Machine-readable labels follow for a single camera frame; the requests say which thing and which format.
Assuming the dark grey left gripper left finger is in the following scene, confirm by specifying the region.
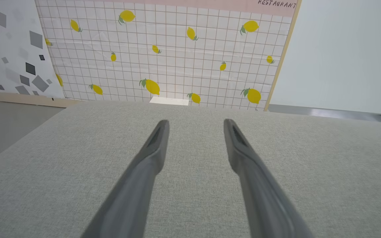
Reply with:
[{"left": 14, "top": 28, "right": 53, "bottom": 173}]
[{"left": 81, "top": 119, "right": 170, "bottom": 238}]

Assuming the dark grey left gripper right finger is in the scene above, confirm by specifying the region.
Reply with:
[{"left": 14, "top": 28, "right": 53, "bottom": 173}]
[{"left": 223, "top": 119, "right": 314, "bottom": 238}]

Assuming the white box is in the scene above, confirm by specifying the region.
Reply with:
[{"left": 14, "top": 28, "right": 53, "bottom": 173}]
[{"left": 149, "top": 96, "right": 190, "bottom": 106}]

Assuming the lemon print grid panel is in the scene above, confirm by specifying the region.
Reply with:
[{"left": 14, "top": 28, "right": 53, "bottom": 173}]
[{"left": 34, "top": 0, "right": 302, "bottom": 111}]

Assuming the white terrazzo print panel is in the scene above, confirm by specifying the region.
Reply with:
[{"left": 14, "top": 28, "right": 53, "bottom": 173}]
[{"left": 0, "top": 0, "right": 82, "bottom": 108}]

